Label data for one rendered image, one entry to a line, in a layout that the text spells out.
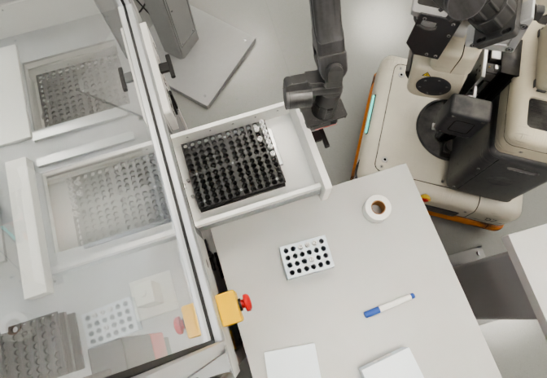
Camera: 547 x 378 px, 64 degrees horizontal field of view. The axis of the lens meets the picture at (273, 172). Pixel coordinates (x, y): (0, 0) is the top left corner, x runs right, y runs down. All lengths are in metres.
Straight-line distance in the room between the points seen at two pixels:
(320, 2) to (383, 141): 1.06
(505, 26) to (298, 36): 1.50
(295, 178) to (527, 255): 0.65
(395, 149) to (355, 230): 0.70
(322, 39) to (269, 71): 1.38
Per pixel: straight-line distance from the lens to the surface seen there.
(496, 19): 1.01
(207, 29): 2.38
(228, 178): 1.09
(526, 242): 1.37
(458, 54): 1.34
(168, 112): 1.15
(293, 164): 1.16
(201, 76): 2.24
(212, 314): 0.95
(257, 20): 2.44
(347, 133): 2.14
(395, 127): 1.88
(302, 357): 1.16
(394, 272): 1.22
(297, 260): 1.14
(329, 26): 0.89
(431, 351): 1.24
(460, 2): 0.94
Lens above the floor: 1.93
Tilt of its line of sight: 72 degrees down
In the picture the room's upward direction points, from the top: straight up
